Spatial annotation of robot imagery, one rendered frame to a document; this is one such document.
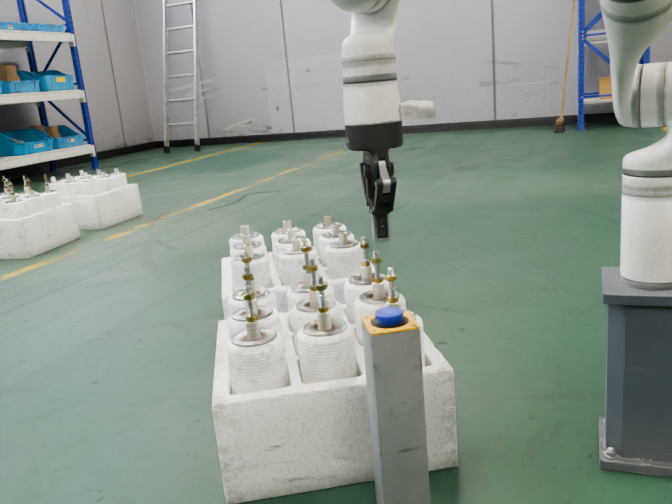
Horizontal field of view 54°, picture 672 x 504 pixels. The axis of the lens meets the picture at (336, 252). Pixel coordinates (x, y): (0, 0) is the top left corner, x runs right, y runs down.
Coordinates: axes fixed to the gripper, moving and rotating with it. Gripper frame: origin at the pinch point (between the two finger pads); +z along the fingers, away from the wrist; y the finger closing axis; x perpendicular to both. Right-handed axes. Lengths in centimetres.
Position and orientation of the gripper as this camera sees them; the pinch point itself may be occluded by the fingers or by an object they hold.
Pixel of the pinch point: (380, 227)
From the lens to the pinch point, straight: 89.0
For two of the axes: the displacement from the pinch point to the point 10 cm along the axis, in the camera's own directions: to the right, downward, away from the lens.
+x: 9.9, -1.2, 1.2
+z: 0.9, 9.6, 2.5
